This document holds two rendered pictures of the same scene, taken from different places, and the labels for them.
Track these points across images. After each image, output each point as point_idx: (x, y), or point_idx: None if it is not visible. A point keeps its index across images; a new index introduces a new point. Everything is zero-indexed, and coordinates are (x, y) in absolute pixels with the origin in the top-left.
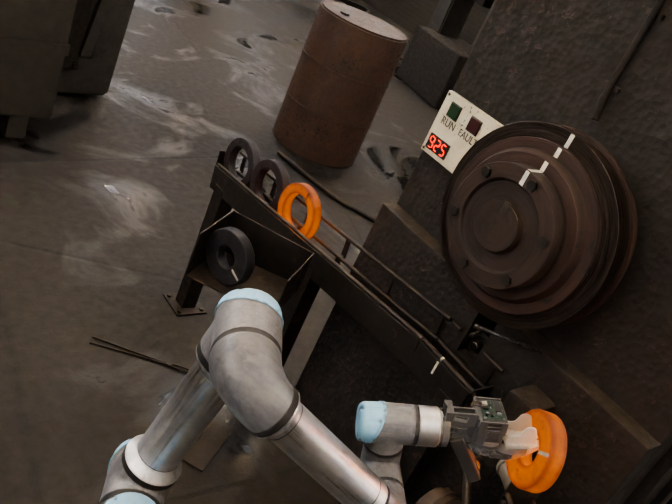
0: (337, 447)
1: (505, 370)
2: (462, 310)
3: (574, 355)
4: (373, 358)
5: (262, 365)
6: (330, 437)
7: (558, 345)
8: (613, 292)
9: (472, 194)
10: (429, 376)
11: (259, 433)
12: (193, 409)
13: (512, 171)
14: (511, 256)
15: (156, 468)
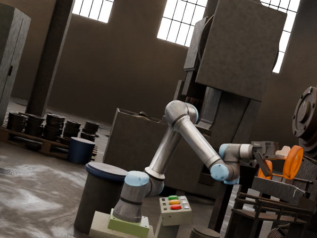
0: (200, 134)
1: None
2: (313, 175)
3: None
4: (286, 222)
5: (177, 103)
6: (198, 131)
7: None
8: None
9: (299, 108)
10: (292, 198)
11: (173, 123)
12: (164, 140)
13: (307, 90)
14: (307, 119)
15: (153, 169)
